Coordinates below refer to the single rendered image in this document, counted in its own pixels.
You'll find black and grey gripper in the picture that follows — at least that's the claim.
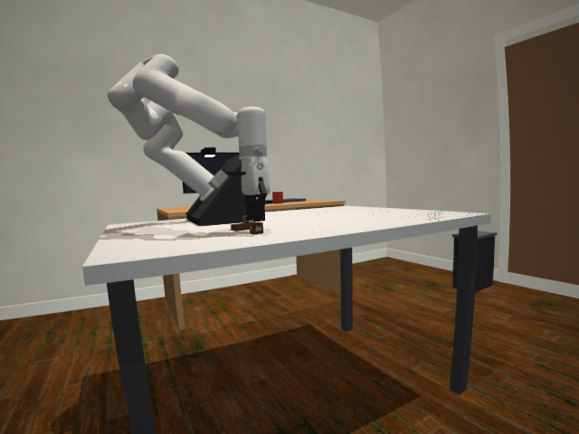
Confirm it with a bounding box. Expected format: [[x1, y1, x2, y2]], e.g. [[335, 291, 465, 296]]
[[239, 156, 271, 222]]

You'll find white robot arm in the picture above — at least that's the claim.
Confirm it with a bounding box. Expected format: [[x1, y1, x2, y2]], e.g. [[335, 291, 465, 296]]
[[108, 54, 267, 201]]

